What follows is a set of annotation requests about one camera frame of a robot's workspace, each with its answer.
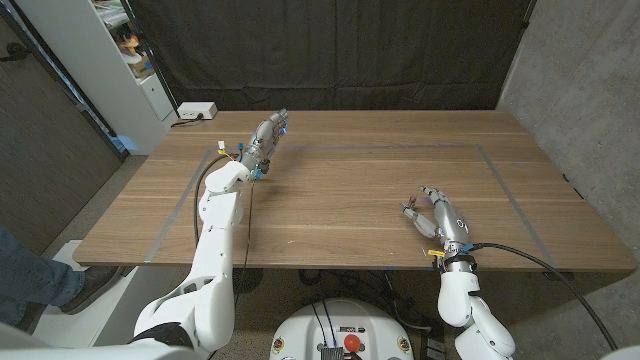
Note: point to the white floor platform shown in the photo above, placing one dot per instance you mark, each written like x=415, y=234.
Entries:
x=115, y=310

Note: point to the small brown lipstick tube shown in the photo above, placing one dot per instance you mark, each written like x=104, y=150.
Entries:
x=412, y=201

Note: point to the person leg in jeans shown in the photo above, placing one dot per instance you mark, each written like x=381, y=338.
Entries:
x=30, y=285

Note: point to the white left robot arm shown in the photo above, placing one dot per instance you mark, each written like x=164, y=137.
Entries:
x=212, y=275

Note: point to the white power outlet box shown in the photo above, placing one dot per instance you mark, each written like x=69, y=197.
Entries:
x=196, y=110

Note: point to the wooden table edge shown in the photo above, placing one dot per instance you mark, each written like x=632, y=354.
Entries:
x=350, y=148

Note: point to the white shelf cabinet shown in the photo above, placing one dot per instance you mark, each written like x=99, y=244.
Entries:
x=100, y=75

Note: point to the black round floor fan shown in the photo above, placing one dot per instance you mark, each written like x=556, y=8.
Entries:
x=247, y=281

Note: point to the white robot chest cover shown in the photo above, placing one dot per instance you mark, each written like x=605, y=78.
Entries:
x=75, y=354

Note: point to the cardboard box with blue tape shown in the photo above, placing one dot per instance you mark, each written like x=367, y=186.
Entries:
x=142, y=66

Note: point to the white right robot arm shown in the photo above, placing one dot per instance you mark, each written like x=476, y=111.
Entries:
x=457, y=300

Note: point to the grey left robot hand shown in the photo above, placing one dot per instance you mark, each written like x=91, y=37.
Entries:
x=265, y=140

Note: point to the dark brown shoe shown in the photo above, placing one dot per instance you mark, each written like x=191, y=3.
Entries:
x=95, y=285

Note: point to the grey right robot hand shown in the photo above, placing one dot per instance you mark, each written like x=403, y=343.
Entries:
x=450, y=222

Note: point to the orange toy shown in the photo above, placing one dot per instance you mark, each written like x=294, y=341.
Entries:
x=129, y=45

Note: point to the red emergency stop button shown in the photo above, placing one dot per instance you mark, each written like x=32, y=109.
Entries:
x=352, y=342

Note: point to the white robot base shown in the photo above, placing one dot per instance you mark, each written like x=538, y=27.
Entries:
x=305, y=332

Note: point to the black fabric backdrop curtain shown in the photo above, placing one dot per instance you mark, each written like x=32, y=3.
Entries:
x=330, y=50

